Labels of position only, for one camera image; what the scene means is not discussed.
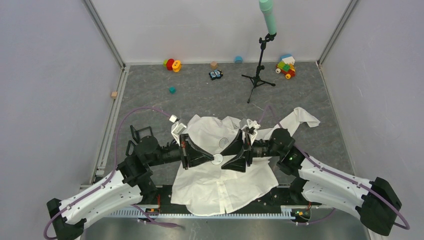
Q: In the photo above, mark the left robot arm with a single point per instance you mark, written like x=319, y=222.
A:
x=130, y=183

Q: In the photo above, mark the blue white brick block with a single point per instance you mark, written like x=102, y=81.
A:
x=288, y=59

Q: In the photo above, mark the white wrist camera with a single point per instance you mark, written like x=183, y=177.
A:
x=177, y=128
x=249, y=126

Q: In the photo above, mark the black display frame upper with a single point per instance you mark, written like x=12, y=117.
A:
x=138, y=134

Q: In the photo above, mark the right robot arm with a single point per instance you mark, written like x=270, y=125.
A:
x=373, y=202

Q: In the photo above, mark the black display frame lower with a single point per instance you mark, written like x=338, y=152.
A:
x=130, y=148

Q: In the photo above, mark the blue cylinder block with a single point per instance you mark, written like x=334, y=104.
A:
x=238, y=59

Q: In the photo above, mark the black tripod stand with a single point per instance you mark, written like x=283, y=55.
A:
x=256, y=80

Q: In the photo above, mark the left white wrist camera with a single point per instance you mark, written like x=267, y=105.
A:
x=177, y=128

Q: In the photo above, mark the black display frame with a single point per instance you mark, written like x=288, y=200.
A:
x=138, y=134
x=130, y=148

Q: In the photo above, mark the small black toy car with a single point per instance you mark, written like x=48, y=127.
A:
x=215, y=74

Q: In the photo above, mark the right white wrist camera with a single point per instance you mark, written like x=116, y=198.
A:
x=249, y=126

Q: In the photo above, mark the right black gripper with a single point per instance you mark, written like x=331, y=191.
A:
x=238, y=164

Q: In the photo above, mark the colourful brick toy car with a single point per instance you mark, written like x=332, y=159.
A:
x=287, y=70

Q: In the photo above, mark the teal small cube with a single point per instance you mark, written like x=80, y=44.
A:
x=172, y=89

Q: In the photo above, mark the red yellow ring toy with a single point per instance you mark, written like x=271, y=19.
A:
x=172, y=65

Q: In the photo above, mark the small wooden block on rail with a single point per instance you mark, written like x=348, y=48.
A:
x=114, y=95

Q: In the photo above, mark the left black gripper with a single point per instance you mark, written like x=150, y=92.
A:
x=188, y=147

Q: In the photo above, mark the white button shirt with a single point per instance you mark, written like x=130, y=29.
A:
x=208, y=190

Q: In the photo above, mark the brown wooden cube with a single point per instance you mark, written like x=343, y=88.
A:
x=213, y=65

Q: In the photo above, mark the mint green microphone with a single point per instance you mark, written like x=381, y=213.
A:
x=266, y=7

